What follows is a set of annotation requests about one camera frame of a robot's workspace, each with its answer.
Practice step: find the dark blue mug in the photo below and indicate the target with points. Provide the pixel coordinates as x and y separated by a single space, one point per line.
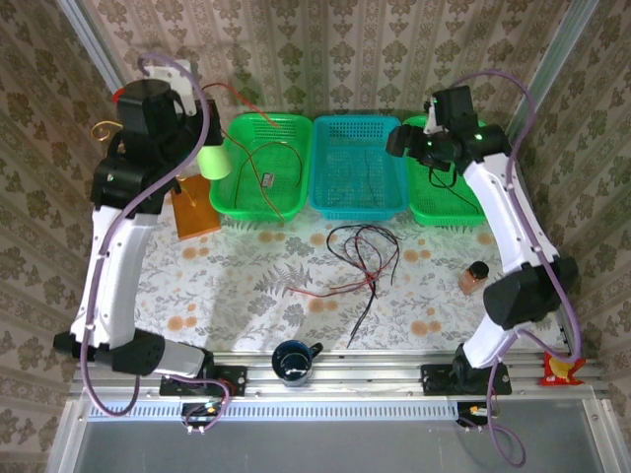
291 364

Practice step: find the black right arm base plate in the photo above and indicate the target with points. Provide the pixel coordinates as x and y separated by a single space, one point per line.
434 379

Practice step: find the red yellow snack bag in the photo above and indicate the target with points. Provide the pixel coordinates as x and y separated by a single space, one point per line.
559 369

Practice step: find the floral patterned table cover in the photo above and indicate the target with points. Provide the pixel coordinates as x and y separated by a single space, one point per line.
236 295

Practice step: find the green plastic goblet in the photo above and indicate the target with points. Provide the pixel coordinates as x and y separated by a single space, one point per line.
214 162

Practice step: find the grey metal panel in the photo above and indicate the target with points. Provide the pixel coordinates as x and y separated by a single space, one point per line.
296 448

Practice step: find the teal plastic basket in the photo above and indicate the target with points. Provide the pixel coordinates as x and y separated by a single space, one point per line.
340 148

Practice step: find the plain green plastic basket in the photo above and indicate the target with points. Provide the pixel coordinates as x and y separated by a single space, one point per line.
429 207

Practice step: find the orange jar with black lid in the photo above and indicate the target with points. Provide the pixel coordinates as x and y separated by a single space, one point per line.
473 281

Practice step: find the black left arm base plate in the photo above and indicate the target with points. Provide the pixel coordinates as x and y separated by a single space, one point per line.
231 379

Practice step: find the green basket with label sticker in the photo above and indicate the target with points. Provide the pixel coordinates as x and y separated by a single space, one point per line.
224 197

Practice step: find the aluminium frame rail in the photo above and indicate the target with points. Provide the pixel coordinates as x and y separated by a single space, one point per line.
355 379

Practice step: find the aluminium frame post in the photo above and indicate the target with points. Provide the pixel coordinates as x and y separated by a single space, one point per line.
93 44
557 54

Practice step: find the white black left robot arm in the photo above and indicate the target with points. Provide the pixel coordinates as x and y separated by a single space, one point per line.
118 276

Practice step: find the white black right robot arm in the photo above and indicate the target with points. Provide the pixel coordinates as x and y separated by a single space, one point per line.
498 207

